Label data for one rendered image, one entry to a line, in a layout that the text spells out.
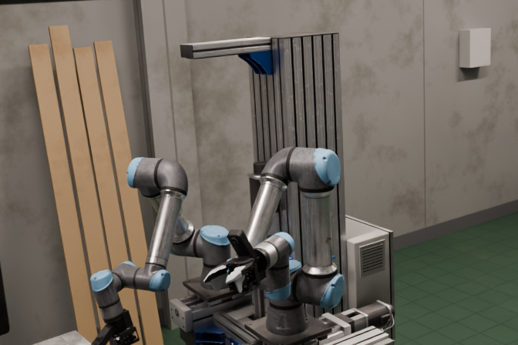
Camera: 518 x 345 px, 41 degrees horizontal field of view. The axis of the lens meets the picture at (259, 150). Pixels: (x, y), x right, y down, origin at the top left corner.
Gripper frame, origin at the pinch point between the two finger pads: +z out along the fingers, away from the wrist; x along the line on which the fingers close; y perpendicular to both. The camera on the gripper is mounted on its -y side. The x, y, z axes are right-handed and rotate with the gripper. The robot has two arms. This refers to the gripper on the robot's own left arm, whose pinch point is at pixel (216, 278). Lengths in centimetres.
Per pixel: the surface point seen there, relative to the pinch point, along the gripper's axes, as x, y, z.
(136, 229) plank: 185, 37, -160
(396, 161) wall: 113, 55, -401
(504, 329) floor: 11, 147, -289
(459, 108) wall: 76, 25, -469
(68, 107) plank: 199, -44, -141
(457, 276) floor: 61, 140, -361
